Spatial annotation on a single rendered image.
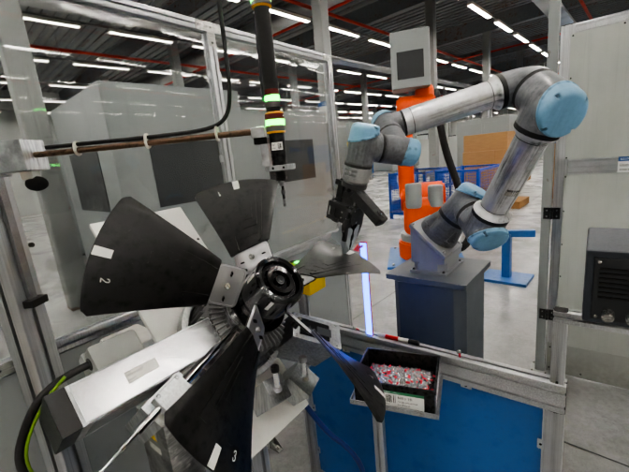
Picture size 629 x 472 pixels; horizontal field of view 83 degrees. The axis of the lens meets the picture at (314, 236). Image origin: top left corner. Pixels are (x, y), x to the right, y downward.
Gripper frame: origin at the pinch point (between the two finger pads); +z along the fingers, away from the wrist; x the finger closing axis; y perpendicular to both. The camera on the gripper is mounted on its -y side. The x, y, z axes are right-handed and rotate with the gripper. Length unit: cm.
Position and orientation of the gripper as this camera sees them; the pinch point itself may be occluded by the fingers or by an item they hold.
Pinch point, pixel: (347, 250)
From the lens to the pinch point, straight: 104.3
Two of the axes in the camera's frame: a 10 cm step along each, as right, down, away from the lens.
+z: -1.5, 9.1, 3.8
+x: -6.0, 2.2, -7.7
